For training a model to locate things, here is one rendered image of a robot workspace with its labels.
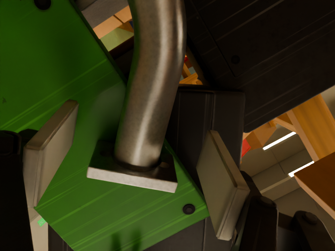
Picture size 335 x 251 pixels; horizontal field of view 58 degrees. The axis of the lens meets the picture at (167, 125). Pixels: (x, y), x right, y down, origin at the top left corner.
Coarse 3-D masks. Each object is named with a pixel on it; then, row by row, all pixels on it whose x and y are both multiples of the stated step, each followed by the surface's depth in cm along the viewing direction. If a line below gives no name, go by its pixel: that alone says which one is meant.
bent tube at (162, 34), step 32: (128, 0) 16; (160, 0) 15; (160, 32) 16; (160, 64) 16; (128, 96) 18; (160, 96) 17; (128, 128) 18; (160, 128) 18; (96, 160) 18; (128, 160) 18; (160, 160) 20
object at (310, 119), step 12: (300, 108) 94; (312, 108) 94; (324, 108) 94; (300, 120) 95; (312, 120) 94; (324, 120) 94; (300, 132) 100; (312, 132) 95; (324, 132) 95; (312, 144) 96; (324, 144) 95; (312, 156) 102; (324, 156) 96
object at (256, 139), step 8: (184, 64) 350; (184, 72) 347; (184, 80) 336; (192, 80) 344; (272, 120) 425; (256, 128) 407; (264, 128) 421; (272, 128) 435; (248, 136) 408; (256, 136) 401; (264, 136) 414; (248, 144) 389; (256, 144) 406
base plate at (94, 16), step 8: (104, 0) 72; (112, 0) 75; (120, 0) 77; (88, 8) 71; (96, 8) 74; (104, 8) 76; (112, 8) 79; (120, 8) 83; (88, 16) 76; (96, 16) 78; (104, 16) 82; (96, 24) 84
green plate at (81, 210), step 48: (0, 0) 18; (48, 0) 18; (0, 48) 19; (48, 48) 19; (96, 48) 19; (0, 96) 20; (48, 96) 20; (96, 96) 20; (48, 192) 23; (96, 192) 23; (144, 192) 23; (192, 192) 23; (96, 240) 25; (144, 240) 25
